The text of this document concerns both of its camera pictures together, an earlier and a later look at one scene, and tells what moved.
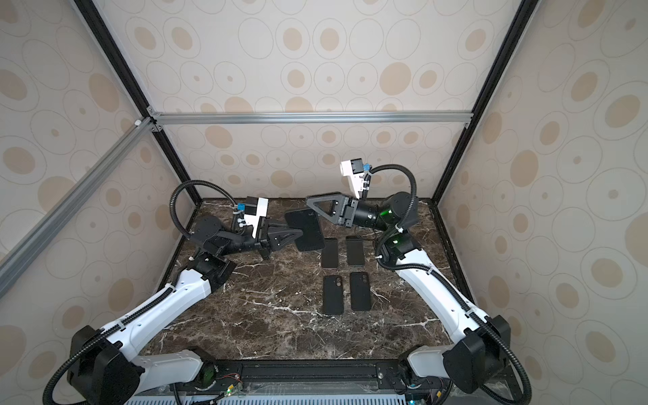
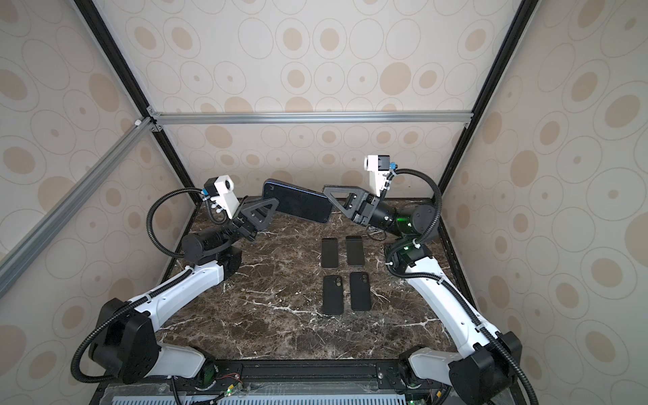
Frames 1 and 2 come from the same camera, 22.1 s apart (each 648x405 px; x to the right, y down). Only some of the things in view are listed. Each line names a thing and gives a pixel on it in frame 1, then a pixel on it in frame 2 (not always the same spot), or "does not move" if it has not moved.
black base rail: (330, 380) does not move
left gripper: (274, 238) to (246, 227)
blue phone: (355, 254) does not move
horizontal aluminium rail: (311, 118) does not move
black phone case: (359, 291) does not move
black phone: (330, 254) does not move
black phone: (308, 222) to (299, 202)
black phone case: (333, 297) does not move
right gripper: (342, 208) to (362, 207)
